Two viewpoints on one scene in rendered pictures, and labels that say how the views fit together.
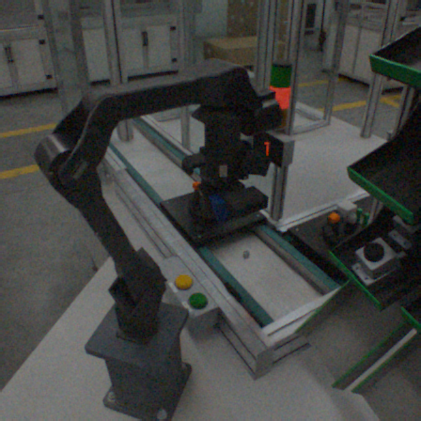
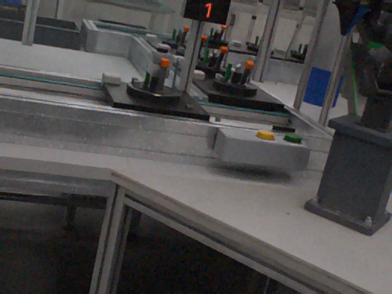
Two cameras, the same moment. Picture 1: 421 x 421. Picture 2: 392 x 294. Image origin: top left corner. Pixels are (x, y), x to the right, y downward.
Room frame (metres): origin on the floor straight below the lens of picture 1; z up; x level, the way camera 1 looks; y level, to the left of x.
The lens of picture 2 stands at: (0.56, 1.40, 1.30)
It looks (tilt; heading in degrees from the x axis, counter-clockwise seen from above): 14 degrees down; 286
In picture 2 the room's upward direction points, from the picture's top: 11 degrees clockwise
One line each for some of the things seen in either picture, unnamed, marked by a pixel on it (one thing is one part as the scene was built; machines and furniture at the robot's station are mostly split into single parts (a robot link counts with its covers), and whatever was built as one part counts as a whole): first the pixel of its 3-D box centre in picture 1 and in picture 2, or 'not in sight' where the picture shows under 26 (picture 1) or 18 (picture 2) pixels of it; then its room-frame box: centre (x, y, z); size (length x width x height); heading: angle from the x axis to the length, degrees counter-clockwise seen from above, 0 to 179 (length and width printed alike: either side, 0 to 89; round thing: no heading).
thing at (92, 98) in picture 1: (153, 113); not in sight; (0.50, 0.08, 1.45); 0.29 x 0.08 x 0.11; 126
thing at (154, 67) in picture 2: not in sight; (159, 60); (0.98, -0.01, 1.06); 0.08 x 0.04 x 0.07; 121
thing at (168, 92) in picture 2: (211, 206); (154, 92); (0.98, 0.00, 0.98); 0.14 x 0.14 x 0.02
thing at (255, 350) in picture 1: (173, 246); (176, 137); (0.87, 0.11, 0.91); 0.89 x 0.06 x 0.11; 31
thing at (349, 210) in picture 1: (350, 225); (236, 75); (0.84, -0.38, 1.01); 0.24 x 0.24 x 0.13; 31
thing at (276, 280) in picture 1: (220, 225); (151, 115); (0.98, -0.03, 0.91); 0.84 x 0.28 x 0.10; 31
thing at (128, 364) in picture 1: (144, 359); (360, 171); (0.46, 0.13, 0.96); 0.15 x 0.15 x 0.20; 72
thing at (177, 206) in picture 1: (211, 211); (152, 99); (0.98, 0.00, 0.96); 0.24 x 0.24 x 0.02; 31
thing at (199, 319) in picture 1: (184, 291); (262, 148); (0.67, 0.06, 0.93); 0.21 x 0.07 x 0.06; 31
